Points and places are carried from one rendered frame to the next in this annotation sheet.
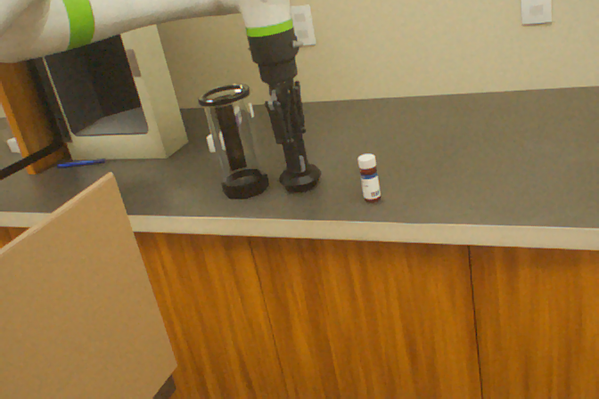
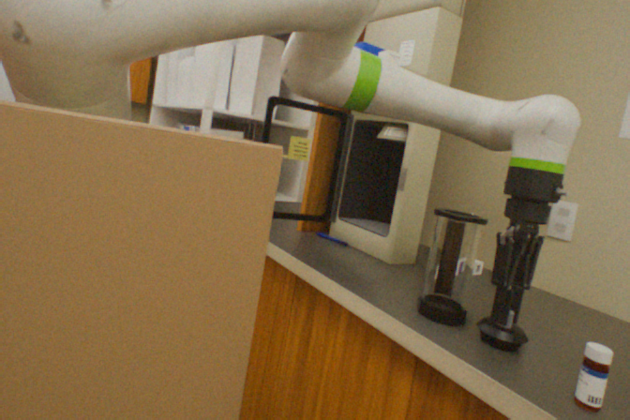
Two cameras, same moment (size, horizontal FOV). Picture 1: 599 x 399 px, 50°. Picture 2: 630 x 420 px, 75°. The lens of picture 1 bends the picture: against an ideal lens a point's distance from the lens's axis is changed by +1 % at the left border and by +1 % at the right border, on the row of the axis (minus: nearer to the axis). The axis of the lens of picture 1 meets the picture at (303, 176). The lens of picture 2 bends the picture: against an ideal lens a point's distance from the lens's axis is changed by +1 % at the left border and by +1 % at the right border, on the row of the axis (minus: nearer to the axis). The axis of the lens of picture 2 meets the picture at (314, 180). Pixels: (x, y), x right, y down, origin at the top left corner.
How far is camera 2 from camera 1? 0.47 m
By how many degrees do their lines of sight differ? 34
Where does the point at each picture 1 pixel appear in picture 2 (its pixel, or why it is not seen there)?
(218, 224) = (395, 327)
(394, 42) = not seen: outside the picture
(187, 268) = (351, 355)
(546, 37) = not seen: outside the picture
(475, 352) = not seen: outside the picture
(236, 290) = (381, 407)
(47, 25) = (337, 72)
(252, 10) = (526, 139)
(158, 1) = (439, 102)
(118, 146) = (361, 238)
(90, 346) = (132, 311)
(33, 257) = (122, 154)
